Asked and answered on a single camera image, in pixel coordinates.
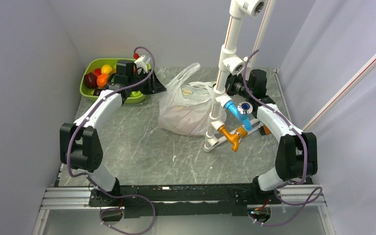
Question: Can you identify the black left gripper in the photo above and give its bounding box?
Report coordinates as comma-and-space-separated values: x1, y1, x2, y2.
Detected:
129, 69, 167, 95

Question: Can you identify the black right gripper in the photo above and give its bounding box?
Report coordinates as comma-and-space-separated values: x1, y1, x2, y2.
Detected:
212, 71, 253, 99

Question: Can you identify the white printed plastic bag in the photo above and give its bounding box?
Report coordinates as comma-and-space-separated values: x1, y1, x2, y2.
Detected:
158, 63, 215, 136

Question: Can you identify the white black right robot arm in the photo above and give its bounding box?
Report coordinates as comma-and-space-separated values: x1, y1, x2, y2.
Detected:
224, 69, 318, 203

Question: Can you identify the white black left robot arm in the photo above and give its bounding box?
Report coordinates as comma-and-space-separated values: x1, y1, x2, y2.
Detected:
60, 58, 166, 206

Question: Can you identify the yellow fake lemon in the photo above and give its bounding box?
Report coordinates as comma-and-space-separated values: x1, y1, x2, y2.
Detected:
100, 64, 113, 74

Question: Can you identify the orange fake orange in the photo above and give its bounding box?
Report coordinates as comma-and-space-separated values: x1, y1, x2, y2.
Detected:
96, 74, 109, 89

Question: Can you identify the dark red fake apple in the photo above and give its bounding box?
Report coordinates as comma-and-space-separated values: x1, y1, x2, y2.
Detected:
83, 72, 98, 89

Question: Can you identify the blue plastic faucet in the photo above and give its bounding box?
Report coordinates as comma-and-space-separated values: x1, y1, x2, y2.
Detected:
224, 101, 253, 131

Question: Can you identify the green plastic fruit basin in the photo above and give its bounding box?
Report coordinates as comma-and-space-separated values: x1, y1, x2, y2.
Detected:
79, 58, 152, 101

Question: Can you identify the orange brass faucet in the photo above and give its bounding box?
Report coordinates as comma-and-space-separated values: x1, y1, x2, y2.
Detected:
217, 125, 248, 152

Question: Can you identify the white diagonal corner pipe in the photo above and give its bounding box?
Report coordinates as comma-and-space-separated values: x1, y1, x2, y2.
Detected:
303, 53, 376, 131

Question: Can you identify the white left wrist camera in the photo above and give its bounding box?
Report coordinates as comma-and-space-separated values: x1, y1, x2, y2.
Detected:
133, 53, 151, 74

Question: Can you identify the white PVC pipe frame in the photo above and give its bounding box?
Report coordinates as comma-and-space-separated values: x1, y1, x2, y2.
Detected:
204, 0, 276, 152

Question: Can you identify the aluminium table edge rail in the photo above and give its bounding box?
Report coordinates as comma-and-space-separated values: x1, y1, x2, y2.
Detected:
272, 69, 312, 186

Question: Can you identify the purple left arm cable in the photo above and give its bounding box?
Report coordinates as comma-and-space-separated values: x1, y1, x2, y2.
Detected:
64, 46, 156, 235

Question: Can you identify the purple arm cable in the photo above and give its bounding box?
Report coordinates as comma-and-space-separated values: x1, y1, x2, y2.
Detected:
241, 49, 323, 227
64, 46, 156, 235

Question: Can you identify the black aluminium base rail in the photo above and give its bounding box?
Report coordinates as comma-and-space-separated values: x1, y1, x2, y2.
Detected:
41, 183, 327, 218

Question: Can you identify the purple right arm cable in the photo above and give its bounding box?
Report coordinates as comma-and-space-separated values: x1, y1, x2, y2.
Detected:
241, 49, 323, 227

